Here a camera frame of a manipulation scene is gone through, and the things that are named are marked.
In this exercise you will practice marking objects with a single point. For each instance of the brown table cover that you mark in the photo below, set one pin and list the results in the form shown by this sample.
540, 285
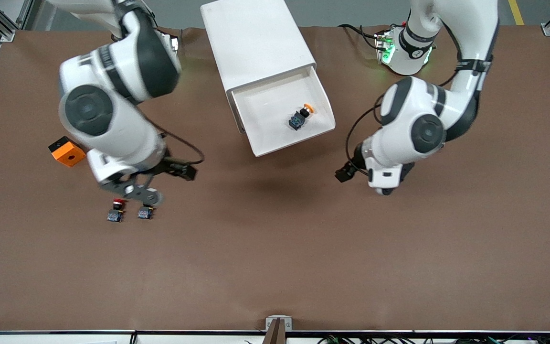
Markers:
275, 248

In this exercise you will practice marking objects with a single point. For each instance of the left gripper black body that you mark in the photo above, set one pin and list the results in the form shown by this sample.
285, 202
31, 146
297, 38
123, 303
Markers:
357, 159

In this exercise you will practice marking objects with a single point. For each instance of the white drawer cabinet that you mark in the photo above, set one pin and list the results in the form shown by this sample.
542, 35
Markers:
256, 43

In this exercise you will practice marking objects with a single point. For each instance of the white drawer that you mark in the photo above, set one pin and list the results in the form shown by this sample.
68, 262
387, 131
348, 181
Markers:
265, 124

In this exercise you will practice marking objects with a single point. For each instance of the brown wooden bar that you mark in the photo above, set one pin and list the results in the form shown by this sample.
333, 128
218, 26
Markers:
275, 334

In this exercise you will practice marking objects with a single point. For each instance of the orange box with hole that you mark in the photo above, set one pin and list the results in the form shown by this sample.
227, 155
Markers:
69, 155

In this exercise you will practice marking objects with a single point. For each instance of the red push button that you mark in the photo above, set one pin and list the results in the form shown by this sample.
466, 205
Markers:
115, 216

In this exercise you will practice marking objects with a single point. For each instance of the yellow push button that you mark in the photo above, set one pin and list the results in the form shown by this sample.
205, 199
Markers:
299, 119

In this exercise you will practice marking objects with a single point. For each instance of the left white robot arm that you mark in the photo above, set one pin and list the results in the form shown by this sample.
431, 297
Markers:
423, 129

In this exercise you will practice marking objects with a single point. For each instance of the green push button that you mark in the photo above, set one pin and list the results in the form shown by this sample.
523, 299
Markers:
145, 213

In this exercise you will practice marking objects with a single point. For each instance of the grey table edge bracket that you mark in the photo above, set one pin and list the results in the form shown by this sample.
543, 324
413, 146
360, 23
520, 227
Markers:
279, 319

